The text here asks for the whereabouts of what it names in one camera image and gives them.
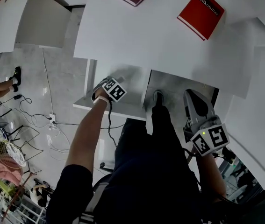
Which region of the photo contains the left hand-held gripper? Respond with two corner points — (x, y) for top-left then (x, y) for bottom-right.
(92, 76), (128, 102)

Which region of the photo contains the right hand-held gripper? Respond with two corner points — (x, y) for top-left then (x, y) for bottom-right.
(183, 89), (230, 157)

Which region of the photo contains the white drawer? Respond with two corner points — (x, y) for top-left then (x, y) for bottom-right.
(73, 59), (152, 121)

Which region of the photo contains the person's right forearm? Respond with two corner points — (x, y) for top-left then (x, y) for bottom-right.
(195, 153), (228, 198)

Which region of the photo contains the person's left forearm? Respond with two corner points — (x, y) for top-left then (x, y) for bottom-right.
(65, 99), (108, 172)

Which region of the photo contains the person's right trouser leg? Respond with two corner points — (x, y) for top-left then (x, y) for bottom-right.
(145, 103), (179, 154)

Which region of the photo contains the person's right shoe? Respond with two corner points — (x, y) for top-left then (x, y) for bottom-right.
(153, 90), (165, 107)

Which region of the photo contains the person's navy shirt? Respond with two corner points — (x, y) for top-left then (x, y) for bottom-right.
(45, 119), (203, 224)

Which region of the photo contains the bright red book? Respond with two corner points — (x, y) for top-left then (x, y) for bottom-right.
(176, 0), (225, 41)

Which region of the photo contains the white hutch shelf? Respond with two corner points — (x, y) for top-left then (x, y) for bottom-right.
(224, 0), (265, 48)

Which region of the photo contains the black rectangular panel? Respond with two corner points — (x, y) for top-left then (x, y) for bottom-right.
(225, 180), (265, 224)

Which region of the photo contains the white side desk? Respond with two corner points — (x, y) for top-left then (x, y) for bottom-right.
(0, 0), (72, 55)

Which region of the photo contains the wooden coat rack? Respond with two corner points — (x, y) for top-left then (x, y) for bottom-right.
(1, 169), (42, 219)

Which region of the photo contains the pink padded chair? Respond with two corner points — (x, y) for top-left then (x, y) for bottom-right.
(0, 159), (23, 186)

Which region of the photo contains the green stool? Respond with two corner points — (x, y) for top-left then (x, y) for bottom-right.
(0, 180), (16, 196)

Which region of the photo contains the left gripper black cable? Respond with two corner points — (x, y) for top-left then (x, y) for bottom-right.
(107, 100), (119, 148)

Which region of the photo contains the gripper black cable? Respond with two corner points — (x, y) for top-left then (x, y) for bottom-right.
(181, 147), (202, 189)
(107, 100), (119, 148)

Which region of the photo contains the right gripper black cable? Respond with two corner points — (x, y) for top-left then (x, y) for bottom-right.
(181, 147), (202, 189)

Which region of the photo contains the black floor cable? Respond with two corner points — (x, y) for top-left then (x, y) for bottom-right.
(52, 121), (126, 130)

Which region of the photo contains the long white floor cable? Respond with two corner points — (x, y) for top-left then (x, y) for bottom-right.
(42, 47), (54, 115)

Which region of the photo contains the round wire table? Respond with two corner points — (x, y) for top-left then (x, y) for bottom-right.
(0, 125), (44, 168)

